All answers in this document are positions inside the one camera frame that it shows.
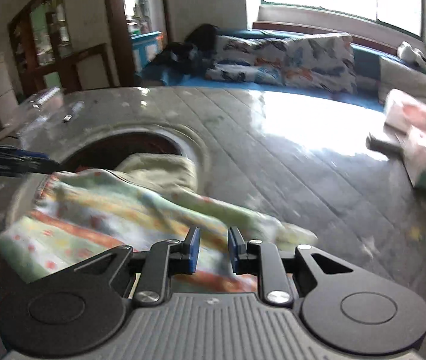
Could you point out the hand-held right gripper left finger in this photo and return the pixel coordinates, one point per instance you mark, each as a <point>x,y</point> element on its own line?
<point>194,251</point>

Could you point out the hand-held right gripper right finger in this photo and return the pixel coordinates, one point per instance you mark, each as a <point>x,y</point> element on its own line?
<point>235,253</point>

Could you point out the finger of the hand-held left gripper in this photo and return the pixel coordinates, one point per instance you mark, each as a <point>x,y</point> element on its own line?
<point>18,165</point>

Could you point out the pastel patterned children's garment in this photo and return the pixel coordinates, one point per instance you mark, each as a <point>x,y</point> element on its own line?
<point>104,206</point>

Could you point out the white cabinet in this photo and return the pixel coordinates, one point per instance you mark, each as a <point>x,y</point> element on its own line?
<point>1,86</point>

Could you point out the wooden glass door cabinet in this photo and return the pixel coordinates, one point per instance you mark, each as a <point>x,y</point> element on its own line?
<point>40,37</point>

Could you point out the blue and white crate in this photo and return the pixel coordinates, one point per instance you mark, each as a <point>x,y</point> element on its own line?
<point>147,48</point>

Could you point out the dark remote on table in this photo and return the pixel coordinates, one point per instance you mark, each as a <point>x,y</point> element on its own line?
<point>383,144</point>

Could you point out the small butterfly print pillow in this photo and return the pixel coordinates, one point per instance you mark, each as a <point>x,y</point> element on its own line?
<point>246,60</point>

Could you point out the black bag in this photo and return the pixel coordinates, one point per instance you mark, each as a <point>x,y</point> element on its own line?
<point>198,45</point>

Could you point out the large butterfly print pillow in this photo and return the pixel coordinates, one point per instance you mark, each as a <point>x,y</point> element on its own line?
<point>317,63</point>

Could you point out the pink and white plastic pack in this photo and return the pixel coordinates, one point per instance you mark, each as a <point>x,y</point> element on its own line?
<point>407,112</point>

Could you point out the blue bench cushion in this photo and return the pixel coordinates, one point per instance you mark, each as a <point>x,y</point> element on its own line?
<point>364,63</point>

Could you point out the grey pillow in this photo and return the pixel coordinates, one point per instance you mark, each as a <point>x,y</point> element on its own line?
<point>404,77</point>

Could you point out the grey plush toy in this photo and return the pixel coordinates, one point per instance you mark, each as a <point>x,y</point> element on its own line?
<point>411,52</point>

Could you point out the brown wooden door frame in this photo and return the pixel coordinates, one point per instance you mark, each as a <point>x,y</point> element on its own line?
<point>117,26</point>

